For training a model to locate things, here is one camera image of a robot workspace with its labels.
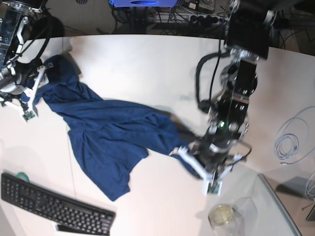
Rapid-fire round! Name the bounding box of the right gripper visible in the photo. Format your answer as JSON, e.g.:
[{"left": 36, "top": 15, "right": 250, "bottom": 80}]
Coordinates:
[{"left": 0, "top": 65, "right": 48, "bottom": 123}]

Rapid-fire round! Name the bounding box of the blue box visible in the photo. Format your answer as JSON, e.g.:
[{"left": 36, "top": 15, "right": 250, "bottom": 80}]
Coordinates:
[{"left": 109, "top": 0, "right": 177, "bottom": 7}]

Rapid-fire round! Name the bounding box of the black computer keyboard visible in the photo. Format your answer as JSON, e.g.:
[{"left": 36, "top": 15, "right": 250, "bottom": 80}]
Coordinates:
[{"left": 0, "top": 173, "right": 116, "bottom": 236}]

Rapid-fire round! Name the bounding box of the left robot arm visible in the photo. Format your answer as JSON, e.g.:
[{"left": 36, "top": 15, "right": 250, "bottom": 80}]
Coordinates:
[{"left": 173, "top": 0, "right": 276, "bottom": 195}]

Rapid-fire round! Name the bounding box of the clear glass jar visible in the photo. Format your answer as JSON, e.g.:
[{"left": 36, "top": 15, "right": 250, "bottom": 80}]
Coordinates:
[{"left": 208, "top": 197, "right": 258, "bottom": 236}]

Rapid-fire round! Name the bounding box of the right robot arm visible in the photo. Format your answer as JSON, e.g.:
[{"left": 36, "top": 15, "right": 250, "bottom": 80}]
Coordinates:
[{"left": 0, "top": 0, "right": 53, "bottom": 122}]

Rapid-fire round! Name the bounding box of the green tape roll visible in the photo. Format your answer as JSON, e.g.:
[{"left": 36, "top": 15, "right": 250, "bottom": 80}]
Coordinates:
[{"left": 15, "top": 172, "right": 30, "bottom": 183}]

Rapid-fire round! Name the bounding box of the blue long-sleeve t-shirt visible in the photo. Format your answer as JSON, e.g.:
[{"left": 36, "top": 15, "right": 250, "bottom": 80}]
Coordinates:
[{"left": 34, "top": 55, "right": 196, "bottom": 201}]

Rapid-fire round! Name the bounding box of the coiled white cable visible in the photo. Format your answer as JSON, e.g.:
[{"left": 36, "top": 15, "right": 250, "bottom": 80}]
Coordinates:
[{"left": 274, "top": 106, "right": 315, "bottom": 166}]

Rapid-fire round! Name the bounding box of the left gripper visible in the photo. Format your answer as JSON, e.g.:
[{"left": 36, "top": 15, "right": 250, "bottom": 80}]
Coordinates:
[{"left": 169, "top": 132, "right": 247, "bottom": 196}]

